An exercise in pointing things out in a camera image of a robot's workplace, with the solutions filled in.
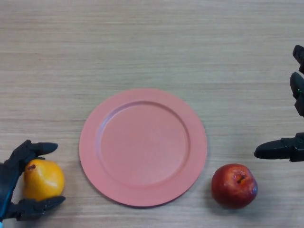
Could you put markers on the pink round plate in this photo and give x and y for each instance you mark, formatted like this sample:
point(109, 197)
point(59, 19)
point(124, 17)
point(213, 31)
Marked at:
point(145, 147)

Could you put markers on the red apple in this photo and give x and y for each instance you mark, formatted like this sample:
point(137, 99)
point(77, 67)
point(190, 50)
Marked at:
point(232, 188)

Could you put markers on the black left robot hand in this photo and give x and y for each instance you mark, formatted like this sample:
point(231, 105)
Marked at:
point(8, 175)

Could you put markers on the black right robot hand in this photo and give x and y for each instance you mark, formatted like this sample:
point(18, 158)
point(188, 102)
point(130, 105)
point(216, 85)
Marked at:
point(275, 150)

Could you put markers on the yellow pear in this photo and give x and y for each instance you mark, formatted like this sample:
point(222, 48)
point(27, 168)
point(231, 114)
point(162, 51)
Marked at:
point(45, 181)

